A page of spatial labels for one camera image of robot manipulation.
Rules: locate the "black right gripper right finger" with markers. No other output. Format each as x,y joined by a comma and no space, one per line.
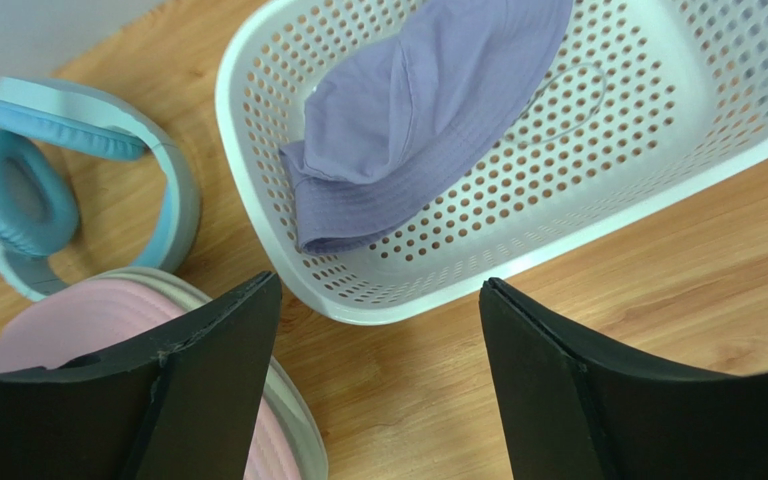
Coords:
576,404

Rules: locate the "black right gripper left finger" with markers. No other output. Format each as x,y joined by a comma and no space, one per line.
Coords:
176,402

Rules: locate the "grey hat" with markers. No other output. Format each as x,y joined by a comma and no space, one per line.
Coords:
287,443

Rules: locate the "pink cloth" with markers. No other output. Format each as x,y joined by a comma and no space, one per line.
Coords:
90,316

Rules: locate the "lavender cloth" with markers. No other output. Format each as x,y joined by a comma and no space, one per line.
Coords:
392,127

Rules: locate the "light blue headphones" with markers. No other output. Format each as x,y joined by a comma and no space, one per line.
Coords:
39,214

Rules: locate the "white perforated plastic basket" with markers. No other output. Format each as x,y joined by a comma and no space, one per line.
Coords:
646,104

